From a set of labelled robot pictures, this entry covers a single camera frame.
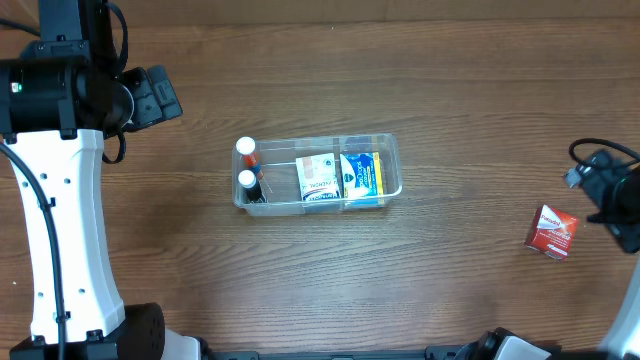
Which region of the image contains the red white medicine box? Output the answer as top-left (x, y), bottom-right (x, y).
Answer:
top-left (524, 205), bottom-right (579, 260)

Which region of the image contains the orange tube white cap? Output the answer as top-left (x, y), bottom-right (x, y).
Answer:
top-left (236, 136), bottom-right (264, 179)

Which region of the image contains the black bottle white cap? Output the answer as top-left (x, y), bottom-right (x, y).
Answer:
top-left (238, 170), bottom-right (266, 203)

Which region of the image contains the white blue plaster box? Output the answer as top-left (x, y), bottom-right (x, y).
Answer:
top-left (296, 153), bottom-right (341, 202)

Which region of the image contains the blue yellow lozenge box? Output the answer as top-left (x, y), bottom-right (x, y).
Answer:
top-left (340, 152), bottom-right (385, 207)

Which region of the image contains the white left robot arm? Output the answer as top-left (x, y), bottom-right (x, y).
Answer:
top-left (1, 0), bottom-right (206, 360)

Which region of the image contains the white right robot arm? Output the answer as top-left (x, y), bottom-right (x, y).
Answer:
top-left (564, 148), bottom-right (639, 359)

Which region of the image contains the clear plastic container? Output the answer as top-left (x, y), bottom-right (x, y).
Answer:
top-left (231, 133), bottom-right (403, 217)

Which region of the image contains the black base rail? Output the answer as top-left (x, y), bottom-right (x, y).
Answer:
top-left (209, 327), bottom-right (601, 360)

